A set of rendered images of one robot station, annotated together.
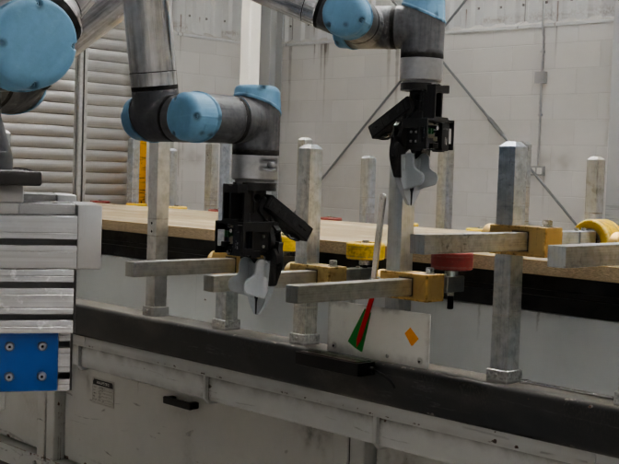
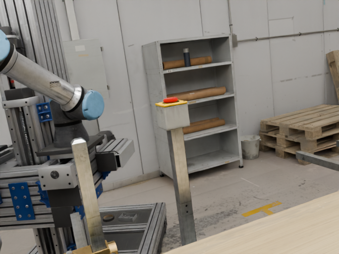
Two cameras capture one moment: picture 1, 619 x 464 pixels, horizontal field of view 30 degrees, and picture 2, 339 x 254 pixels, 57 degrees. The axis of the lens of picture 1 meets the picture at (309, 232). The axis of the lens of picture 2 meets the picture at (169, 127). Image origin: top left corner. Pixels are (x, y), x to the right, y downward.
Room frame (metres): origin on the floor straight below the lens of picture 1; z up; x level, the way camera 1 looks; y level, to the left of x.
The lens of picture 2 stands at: (3.03, -0.44, 1.33)
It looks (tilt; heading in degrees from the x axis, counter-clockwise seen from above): 12 degrees down; 113
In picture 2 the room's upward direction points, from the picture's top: 8 degrees counter-clockwise
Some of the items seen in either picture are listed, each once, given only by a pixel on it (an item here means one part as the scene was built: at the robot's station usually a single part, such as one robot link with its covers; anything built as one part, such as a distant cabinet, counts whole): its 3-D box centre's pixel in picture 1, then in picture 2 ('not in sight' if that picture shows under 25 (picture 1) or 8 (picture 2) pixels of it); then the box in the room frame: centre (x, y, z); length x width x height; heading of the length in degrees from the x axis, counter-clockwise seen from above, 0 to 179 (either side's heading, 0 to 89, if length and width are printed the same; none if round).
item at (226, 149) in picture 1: (228, 223); (94, 226); (2.52, 0.18, 0.93); 0.03 x 0.03 x 0.48; 44
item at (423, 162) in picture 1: (424, 179); not in sight; (2.03, -0.20, 1.04); 0.06 x 0.03 x 0.09; 42
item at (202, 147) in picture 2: not in sight; (193, 108); (1.90, 2.97, 0.78); 0.90 x 0.45 x 1.55; 46
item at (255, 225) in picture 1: (250, 220); not in sight; (1.84, 0.10, 0.97); 0.09 x 0.08 x 0.12; 133
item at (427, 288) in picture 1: (408, 284); not in sight; (2.14, -0.19, 0.85); 0.13 x 0.06 x 0.05; 44
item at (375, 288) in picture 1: (380, 289); not in sight; (2.06, -0.13, 0.84); 0.43 x 0.03 x 0.04; 134
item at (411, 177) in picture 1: (412, 179); not in sight; (2.01, -0.18, 1.04); 0.06 x 0.03 x 0.09; 42
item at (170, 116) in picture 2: not in sight; (172, 115); (2.70, 0.36, 1.18); 0.07 x 0.07 x 0.08; 44
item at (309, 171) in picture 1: (307, 262); not in sight; (2.34, 0.00, 0.87); 0.03 x 0.03 x 0.48; 44
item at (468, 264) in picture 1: (450, 278); not in sight; (2.20, -0.27, 0.85); 0.08 x 0.08 x 0.11
